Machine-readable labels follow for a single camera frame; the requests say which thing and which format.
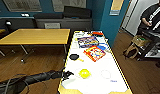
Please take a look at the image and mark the yellow plastic bowl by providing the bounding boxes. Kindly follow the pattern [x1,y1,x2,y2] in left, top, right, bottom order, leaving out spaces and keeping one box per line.
[79,68,91,80]

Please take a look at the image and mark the black bowl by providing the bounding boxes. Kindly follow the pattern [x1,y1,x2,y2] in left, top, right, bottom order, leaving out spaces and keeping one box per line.
[69,53,79,61]

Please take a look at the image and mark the small yellow game piece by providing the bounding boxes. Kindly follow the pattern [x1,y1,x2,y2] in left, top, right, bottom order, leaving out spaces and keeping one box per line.
[78,58,85,63]

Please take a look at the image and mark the white air hockey game table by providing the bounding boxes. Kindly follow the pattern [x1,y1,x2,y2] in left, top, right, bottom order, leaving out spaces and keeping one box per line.
[57,30,134,94]

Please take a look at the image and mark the colourful snack packets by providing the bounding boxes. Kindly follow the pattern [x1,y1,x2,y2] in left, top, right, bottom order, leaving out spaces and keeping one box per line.
[83,45,107,63]

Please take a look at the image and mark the white paper item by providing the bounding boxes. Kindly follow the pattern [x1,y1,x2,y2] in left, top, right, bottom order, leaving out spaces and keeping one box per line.
[74,31,87,39]

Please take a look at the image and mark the blue plate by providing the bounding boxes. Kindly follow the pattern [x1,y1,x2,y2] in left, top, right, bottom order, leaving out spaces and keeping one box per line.
[95,44,107,52]

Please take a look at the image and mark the white box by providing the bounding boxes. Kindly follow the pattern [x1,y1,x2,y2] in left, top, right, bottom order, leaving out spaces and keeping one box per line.
[95,35,109,45]

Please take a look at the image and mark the flat red box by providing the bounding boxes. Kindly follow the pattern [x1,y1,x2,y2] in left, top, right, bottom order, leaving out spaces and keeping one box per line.
[91,31,105,37]

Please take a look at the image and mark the wooden table with yellow top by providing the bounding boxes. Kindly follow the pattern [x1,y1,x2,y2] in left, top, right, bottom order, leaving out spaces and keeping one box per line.
[0,28,8,38]
[0,28,72,64]

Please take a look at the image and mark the grey sofa bench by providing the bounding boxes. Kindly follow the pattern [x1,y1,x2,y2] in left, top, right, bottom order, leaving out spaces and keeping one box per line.
[33,12,94,31]

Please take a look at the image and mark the white paper label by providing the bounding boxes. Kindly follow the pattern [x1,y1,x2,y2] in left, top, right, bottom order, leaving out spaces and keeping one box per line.
[44,22,61,29]

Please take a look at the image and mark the long black case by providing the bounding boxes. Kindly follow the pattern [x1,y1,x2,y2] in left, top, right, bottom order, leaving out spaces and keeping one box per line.
[63,5,93,20]

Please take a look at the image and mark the brown bag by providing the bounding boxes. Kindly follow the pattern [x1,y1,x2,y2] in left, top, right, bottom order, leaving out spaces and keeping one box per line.
[122,43,141,59]

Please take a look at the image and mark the dark sofa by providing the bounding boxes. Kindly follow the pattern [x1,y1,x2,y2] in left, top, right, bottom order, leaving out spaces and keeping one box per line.
[0,17,37,33]

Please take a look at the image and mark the round black object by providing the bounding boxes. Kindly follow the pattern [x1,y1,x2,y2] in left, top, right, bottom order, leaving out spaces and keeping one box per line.
[5,20,13,29]

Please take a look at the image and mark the cardboard box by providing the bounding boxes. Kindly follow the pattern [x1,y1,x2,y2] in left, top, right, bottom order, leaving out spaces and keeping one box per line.
[131,34,149,48]

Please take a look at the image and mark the white door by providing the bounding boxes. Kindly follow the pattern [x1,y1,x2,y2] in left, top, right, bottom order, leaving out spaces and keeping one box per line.
[124,0,144,35]

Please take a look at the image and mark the black wheeled cart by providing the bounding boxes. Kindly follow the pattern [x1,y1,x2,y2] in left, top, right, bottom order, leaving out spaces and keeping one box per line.
[136,28,160,68]

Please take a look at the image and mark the person in dark shirt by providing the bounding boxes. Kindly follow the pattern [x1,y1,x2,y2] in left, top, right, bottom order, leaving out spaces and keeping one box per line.
[139,3,160,36]

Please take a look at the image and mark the yellow wall poster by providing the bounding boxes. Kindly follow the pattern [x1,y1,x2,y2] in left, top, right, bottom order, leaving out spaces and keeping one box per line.
[109,0,125,17]

